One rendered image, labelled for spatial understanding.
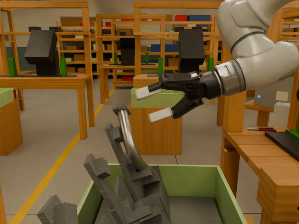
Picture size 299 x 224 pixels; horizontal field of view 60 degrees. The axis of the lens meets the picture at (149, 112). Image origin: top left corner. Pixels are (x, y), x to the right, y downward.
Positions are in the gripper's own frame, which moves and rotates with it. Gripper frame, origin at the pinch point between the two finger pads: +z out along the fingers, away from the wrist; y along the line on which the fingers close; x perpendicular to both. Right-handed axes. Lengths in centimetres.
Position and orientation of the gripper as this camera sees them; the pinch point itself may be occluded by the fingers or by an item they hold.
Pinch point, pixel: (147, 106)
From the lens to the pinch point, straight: 72.5
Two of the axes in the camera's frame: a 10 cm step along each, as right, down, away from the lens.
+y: -2.6, -4.6, -8.5
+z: -9.4, 3.2, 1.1
